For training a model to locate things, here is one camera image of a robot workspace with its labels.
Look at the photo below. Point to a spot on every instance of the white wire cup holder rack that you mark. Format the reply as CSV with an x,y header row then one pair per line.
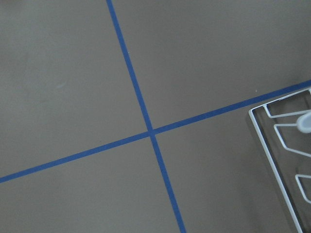
x,y
288,151

